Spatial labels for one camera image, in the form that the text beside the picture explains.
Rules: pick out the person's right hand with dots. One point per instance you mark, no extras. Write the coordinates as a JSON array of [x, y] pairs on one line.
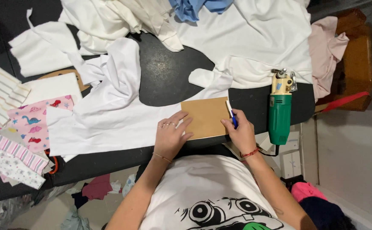
[[244, 134]]

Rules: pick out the person's left hand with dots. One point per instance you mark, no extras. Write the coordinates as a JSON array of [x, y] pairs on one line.
[[168, 137]]

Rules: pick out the blue and white pen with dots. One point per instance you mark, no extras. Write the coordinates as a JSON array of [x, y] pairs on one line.
[[230, 108]]

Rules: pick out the brown cardboard pattern template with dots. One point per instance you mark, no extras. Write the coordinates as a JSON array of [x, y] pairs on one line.
[[205, 118]]

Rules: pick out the gold rings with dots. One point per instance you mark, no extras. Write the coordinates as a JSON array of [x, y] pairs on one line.
[[170, 124]]

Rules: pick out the green electric fabric cutter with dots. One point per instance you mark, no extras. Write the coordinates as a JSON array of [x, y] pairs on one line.
[[279, 111]]

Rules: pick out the white cardboard boxes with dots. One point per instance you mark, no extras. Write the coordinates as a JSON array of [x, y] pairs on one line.
[[289, 163]]

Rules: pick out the long white fabric piece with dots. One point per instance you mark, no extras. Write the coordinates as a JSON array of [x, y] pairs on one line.
[[115, 121]]

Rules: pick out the person's white printed t-shirt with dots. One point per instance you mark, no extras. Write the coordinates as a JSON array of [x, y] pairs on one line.
[[205, 185]]

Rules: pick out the bright pink cloth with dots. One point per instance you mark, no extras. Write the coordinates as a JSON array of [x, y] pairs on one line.
[[305, 191]]

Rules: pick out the heap of fabric scraps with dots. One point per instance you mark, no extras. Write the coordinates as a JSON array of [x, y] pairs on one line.
[[98, 188]]

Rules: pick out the large white fabric sheet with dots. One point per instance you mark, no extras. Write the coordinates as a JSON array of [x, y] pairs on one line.
[[256, 41]]

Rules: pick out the curved brown cardboard pattern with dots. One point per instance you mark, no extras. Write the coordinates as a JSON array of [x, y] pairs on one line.
[[77, 76]]

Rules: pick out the dark blue cloth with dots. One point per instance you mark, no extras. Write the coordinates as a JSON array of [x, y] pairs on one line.
[[325, 214]]

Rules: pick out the pale pink fabric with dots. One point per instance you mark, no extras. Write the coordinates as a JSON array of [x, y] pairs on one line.
[[325, 54]]

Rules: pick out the small white fabric rectangle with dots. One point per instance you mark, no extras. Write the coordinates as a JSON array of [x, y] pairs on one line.
[[53, 88]]

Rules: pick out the crumpled white fabric pile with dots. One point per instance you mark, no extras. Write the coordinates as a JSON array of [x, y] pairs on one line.
[[109, 22]]

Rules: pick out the blue fabric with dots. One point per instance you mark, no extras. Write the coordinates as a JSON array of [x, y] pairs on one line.
[[189, 8]]

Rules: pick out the brown wooden chair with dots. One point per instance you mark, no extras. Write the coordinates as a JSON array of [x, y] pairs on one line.
[[358, 64]]

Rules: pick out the pink dinosaur print fabric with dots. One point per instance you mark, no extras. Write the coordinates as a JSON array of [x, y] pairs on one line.
[[32, 124]]

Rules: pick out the pink striped fabric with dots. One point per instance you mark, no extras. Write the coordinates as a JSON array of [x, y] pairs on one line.
[[19, 153]]

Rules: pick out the white fabric offcut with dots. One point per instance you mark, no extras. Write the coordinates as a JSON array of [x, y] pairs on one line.
[[42, 51]]

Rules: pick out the white dotted fabric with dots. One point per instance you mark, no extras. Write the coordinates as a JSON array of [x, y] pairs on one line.
[[11, 169]]

